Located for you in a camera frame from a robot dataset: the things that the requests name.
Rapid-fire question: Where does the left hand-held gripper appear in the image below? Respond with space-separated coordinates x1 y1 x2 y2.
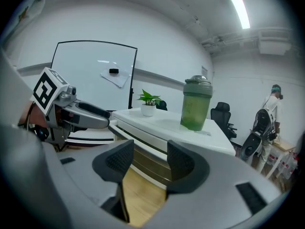
30 67 111 144

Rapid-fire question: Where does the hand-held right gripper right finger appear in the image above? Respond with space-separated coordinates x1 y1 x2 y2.
147 139 288 229

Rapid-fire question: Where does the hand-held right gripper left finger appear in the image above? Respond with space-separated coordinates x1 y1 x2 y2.
44 139 135 229

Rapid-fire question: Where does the person's left forearm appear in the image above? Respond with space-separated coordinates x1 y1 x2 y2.
19 101 48 128

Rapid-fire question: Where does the white oven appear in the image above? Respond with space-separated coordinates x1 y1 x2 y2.
108 107 236 191

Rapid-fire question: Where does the white paper sheet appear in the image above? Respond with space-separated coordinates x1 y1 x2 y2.
100 67 132 89

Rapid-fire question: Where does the square wooden table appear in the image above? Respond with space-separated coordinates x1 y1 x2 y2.
121 167 168 224

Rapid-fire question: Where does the black framed whiteboard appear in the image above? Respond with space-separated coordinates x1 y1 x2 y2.
50 40 138 112

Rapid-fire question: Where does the small green potted plant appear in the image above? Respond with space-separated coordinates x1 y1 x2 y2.
136 88 163 117

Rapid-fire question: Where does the grey backpack device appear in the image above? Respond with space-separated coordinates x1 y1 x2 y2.
240 108 274 162

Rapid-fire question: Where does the person's white shirt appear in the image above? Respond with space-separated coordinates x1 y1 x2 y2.
0 48 70 229

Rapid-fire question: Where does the green shaker bottle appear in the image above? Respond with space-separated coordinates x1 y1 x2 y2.
180 75 214 132

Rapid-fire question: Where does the wooden desk with white legs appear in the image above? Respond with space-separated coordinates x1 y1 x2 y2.
264 139 299 180

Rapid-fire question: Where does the white air conditioner unit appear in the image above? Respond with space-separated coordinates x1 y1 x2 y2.
258 28 293 56

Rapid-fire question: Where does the ceiling tube light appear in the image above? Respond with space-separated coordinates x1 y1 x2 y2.
221 0 251 30

